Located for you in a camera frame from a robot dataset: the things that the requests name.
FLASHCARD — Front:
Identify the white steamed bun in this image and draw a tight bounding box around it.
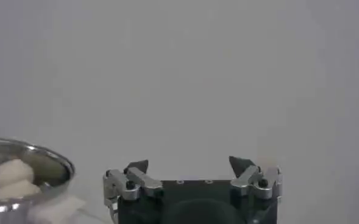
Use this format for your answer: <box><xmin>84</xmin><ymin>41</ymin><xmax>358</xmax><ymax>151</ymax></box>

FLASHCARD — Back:
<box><xmin>0</xmin><ymin>158</ymin><xmax>35</xmax><ymax>191</ymax></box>
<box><xmin>0</xmin><ymin>179</ymin><xmax>42</xmax><ymax>202</ymax></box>

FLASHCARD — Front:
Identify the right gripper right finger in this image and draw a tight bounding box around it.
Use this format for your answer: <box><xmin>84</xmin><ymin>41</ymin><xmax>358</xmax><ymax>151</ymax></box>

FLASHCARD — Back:
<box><xmin>229</xmin><ymin>156</ymin><xmax>283</xmax><ymax>200</ymax></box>

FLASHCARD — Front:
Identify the cream electric cooker base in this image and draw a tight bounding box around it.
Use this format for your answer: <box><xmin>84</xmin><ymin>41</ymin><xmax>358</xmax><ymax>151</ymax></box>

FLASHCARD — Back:
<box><xmin>26</xmin><ymin>194</ymin><xmax>87</xmax><ymax>224</ymax></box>

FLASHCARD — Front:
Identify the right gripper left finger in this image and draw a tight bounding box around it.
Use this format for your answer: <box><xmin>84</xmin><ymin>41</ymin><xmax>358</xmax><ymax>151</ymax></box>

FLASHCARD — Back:
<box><xmin>102</xmin><ymin>159</ymin><xmax>164</xmax><ymax>207</ymax></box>

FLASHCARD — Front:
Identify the steel steamer pot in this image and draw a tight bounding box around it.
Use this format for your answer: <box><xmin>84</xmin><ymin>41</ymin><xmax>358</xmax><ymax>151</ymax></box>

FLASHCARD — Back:
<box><xmin>0</xmin><ymin>136</ymin><xmax>76</xmax><ymax>224</ymax></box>

